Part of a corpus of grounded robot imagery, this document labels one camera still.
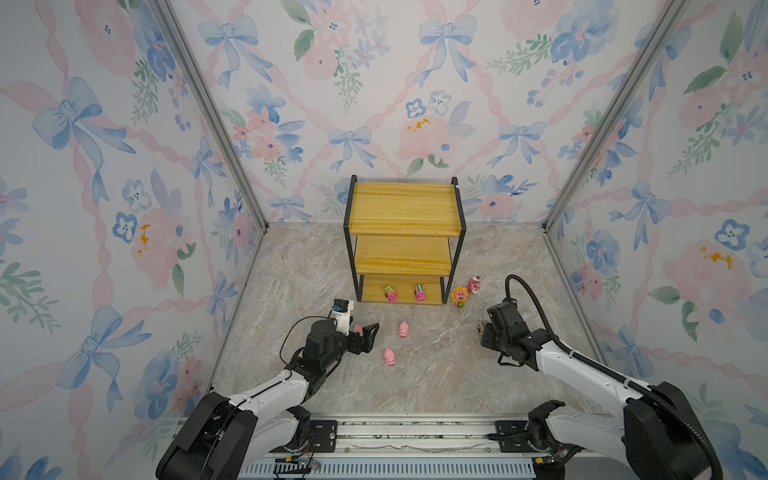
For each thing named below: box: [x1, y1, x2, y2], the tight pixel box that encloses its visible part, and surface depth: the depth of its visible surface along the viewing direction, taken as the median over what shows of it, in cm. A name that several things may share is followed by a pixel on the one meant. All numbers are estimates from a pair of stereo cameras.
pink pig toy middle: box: [398, 320, 410, 338], surface depth 92 cm
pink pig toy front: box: [384, 347, 397, 367], surface depth 87 cm
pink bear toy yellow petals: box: [451, 286, 469, 308], surface depth 97 cm
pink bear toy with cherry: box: [468, 275, 481, 295], surface depth 100 cm
